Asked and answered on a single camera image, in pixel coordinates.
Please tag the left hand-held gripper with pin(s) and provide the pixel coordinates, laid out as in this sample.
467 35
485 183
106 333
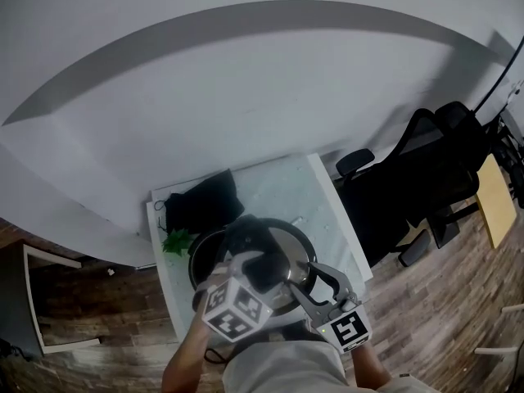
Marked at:
235 309

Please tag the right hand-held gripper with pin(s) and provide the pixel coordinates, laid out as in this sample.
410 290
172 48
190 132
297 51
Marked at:
346 328

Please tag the metal pot lid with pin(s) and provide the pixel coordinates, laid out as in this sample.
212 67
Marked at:
292 252

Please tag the person's left forearm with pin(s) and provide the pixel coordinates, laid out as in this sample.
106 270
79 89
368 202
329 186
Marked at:
184 362

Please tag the person's right forearm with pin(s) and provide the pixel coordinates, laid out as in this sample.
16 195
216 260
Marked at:
370 371

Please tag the person's dark trousers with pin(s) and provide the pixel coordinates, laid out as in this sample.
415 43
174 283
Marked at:
294 332

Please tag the person's white shirt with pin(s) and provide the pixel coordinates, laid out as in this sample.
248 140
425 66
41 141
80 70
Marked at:
294 371

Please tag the small green plant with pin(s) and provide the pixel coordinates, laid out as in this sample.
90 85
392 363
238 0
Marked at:
178 243

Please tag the white table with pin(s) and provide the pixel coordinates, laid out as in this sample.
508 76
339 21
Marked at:
327 186

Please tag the large black office chair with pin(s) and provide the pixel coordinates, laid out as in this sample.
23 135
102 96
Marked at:
409 186

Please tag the light wooden table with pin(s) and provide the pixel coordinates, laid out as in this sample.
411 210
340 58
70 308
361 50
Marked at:
497 203

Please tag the whiteboard on black stand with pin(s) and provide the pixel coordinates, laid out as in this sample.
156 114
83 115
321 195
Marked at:
483 105

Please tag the white frame shelf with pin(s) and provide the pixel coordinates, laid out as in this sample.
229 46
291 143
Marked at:
69 345

